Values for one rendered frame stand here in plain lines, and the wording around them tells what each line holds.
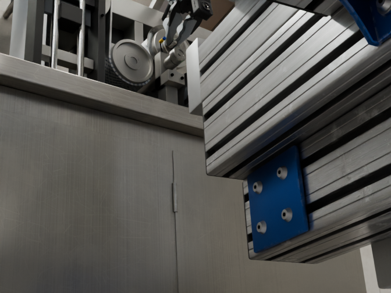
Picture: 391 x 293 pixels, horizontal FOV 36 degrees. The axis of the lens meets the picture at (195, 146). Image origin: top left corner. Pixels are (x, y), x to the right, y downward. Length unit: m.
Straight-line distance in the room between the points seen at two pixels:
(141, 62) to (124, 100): 0.48
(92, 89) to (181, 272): 0.35
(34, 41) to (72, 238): 0.45
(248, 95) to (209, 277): 0.57
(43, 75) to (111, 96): 0.13
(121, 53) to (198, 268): 0.65
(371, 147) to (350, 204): 0.05
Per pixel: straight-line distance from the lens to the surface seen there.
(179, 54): 1.53
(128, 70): 1.54
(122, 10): 2.10
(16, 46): 1.65
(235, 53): 0.65
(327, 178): 0.56
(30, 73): 1.03
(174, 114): 1.15
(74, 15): 1.35
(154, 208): 1.09
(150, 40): 1.62
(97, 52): 1.33
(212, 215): 1.16
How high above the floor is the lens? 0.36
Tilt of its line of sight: 23 degrees up
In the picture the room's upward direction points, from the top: 3 degrees counter-clockwise
